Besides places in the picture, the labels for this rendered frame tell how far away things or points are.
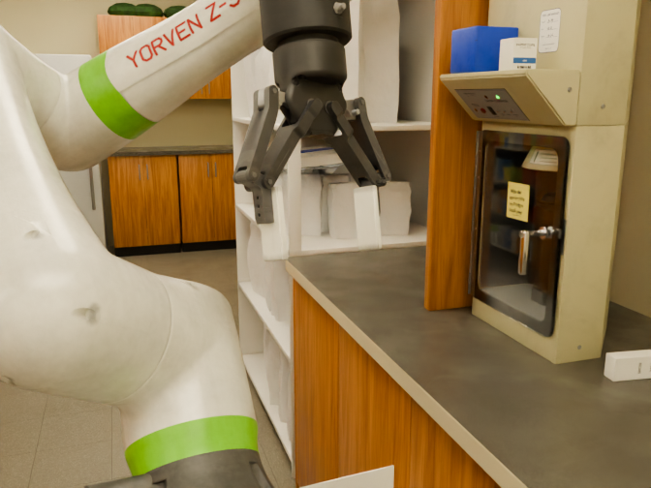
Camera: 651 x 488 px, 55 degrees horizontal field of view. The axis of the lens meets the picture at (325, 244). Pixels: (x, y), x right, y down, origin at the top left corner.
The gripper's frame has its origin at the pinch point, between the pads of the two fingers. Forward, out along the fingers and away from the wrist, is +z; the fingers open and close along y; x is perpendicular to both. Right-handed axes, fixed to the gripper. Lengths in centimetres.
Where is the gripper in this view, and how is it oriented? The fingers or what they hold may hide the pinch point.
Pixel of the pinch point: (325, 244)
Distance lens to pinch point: 65.2
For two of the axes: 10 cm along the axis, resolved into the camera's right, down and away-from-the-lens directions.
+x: 7.0, -0.5, -7.2
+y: -7.1, 0.7, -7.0
